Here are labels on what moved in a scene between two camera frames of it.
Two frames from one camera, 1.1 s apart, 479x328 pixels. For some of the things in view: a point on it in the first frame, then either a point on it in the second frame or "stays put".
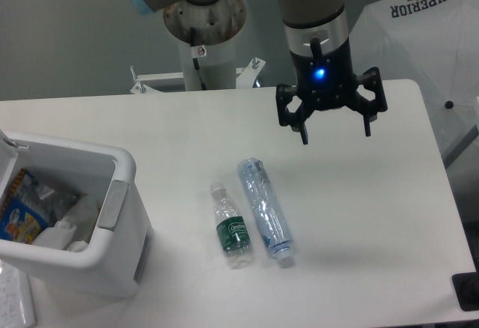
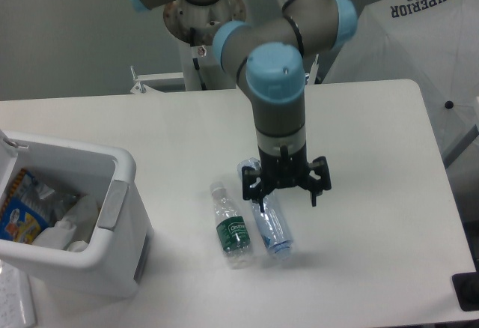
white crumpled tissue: (74, 232) stays put
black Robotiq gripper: (326, 81) to (284, 171)
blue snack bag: (18, 222) stays put
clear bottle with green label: (233, 230) stays put
